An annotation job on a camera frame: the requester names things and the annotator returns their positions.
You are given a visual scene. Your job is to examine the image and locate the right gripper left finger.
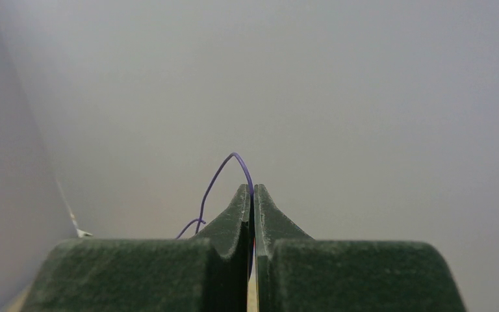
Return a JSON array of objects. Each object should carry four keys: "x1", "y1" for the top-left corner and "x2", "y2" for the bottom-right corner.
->
[{"x1": 22, "y1": 185, "x2": 251, "y2": 311}]

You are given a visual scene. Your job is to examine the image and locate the purple cable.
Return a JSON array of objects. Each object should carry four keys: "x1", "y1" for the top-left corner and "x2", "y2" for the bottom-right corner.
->
[{"x1": 175, "y1": 152, "x2": 255, "y2": 241}]

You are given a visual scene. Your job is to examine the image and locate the aluminium frame rail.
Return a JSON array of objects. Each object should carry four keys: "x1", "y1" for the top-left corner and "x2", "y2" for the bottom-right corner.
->
[{"x1": 55, "y1": 178, "x2": 93, "y2": 238}]

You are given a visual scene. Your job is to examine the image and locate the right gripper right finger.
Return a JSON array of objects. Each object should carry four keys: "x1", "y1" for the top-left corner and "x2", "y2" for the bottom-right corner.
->
[{"x1": 253, "y1": 185, "x2": 466, "y2": 311}]

